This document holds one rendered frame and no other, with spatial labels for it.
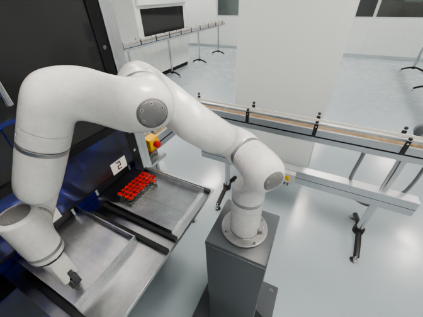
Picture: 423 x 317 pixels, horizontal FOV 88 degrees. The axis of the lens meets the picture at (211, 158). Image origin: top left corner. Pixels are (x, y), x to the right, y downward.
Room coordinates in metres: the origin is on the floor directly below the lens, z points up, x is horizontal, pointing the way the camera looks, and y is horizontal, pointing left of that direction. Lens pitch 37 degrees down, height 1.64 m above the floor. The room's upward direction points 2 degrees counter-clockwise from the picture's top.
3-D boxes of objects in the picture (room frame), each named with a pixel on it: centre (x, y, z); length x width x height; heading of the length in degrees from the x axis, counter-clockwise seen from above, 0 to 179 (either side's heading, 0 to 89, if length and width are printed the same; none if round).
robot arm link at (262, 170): (0.52, -0.14, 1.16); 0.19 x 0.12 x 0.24; 21
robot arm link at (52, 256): (0.33, 0.45, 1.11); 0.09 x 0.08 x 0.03; 62
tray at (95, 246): (0.46, 0.51, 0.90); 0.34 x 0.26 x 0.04; 62
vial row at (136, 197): (0.75, 0.33, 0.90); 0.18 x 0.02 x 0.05; 152
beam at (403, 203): (1.32, -0.63, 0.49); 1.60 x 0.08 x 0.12; 62
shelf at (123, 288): (0.57, 0.37, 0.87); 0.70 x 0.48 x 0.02; 152
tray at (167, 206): (0.71, 0.25, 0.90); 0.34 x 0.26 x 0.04; 62
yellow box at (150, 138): (1.03, 0.34, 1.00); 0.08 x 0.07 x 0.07; 62
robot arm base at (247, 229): (0.55, -0.13, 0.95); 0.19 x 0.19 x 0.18
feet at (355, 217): (1.04, -1.16, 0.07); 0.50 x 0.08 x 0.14; 152
